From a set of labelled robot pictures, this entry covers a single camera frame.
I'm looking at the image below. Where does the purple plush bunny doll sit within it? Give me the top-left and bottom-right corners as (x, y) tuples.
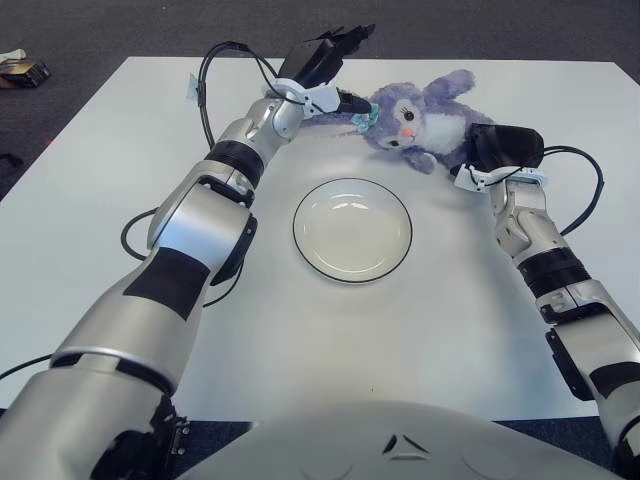
(299, 68), (496, 175)

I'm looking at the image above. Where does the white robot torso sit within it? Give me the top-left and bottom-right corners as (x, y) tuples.
(164, 399), (626, 480)

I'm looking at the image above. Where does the dark cardboard box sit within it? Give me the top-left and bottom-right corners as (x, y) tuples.
(0, 58), (52, 90)

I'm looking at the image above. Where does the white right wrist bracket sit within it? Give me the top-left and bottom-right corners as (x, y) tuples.
(452, 162), (551, 192)

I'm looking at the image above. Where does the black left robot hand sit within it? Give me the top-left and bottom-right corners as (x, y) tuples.
(277, 23), (376, 119)

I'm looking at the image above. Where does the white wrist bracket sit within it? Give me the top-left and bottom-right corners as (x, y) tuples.
(452, 162), (551, 192)
(272, 77), (344, 116)

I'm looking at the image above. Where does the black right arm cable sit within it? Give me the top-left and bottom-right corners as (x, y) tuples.
(542, 144), (606, 236)

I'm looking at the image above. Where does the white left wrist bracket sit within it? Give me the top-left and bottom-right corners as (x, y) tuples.
(272, 77), (344, 116)

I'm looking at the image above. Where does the white plate with black rim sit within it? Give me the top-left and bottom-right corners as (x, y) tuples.
(292, 178), (414, 286)

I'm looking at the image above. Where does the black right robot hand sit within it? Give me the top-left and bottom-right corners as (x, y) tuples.
(464, 122), (545, 174)

